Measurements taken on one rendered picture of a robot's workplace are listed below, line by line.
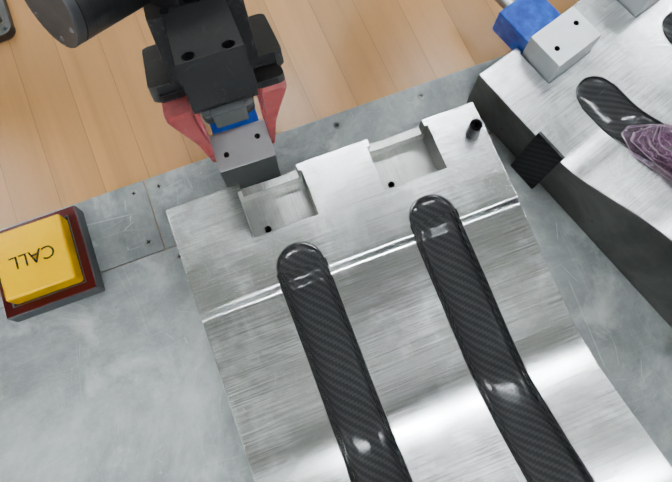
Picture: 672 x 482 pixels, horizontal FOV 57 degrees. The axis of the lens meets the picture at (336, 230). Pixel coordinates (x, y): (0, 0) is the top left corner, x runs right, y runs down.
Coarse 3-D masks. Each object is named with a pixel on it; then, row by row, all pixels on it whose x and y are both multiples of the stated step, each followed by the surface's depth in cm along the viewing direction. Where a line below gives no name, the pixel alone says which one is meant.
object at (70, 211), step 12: (48, 216) 54; (72, 216) 54; (12, 228) 54; (72, 228) 54; (84, 252) 54; (84, 264) 53; (0, 288) 53; (72, 288) 53; (84, 288) 53; (36, 300) 53; (48, 300) 53; (12, 312) 52; (24, 312) 52
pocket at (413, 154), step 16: (416, 128) 51; (384, 144) 51; (400, 144) 51; (416, 144) 52; (432, 144) 50; (384, 160) 52; (400, 160) 52; (416, 160) 52; (432, 160) 52; (384, 176) 51; (400, 176) 51; (416, 176) 51
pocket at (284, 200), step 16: (288, 176) 50; (240, 192) 48; (256, 192) 49; (272, 192) 51; (288, 192) 51; (304, 192) 51; (256, 208) 50; (272, 208) 50; (288, 208) 50; (304, 208) 50; (256, 224) 50; (272, 224) 50; (288, 224) 50
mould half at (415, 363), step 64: (448, 128) 49; (320, 192) 48; (384, 192) 48; (448, 192) 48; (512, 192) 48; (192, 256) 47; (256, 256) 47; (384, 256) 47; (512, 256) 47; (256, 320) 46; (384, 320) 46; (512, 320) 46; (256, 384) 45; (384, 384) 45; (448, 384) 45; (576, 384) 44; (256, 448) 44; (320, 448) 44; (448, 448) 43; (576, 448) 41; (640, 448) 41
